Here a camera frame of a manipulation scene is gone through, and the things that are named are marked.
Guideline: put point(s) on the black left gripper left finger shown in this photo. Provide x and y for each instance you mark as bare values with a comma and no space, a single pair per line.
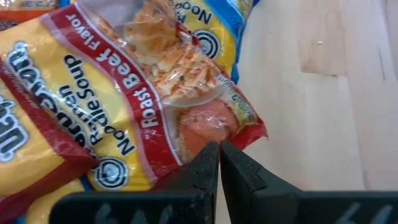
186,205

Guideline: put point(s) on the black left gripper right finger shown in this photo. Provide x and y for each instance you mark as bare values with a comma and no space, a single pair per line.
264,202

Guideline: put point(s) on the red roast beef ramen pack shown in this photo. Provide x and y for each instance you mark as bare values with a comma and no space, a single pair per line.
28,161
102,102

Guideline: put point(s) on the orange ramen noodle pack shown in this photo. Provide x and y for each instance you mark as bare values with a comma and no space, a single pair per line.
25,15

